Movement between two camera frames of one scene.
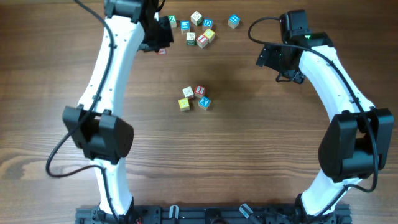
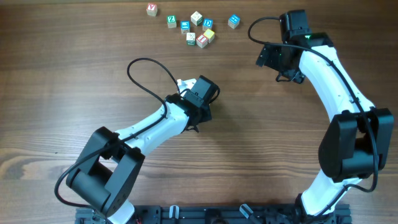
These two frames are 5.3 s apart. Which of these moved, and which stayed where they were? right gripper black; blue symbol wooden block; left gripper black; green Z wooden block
Moved: left gripper black
Stayed: green Z wooden block; right gripper black; blue symbol wooden block
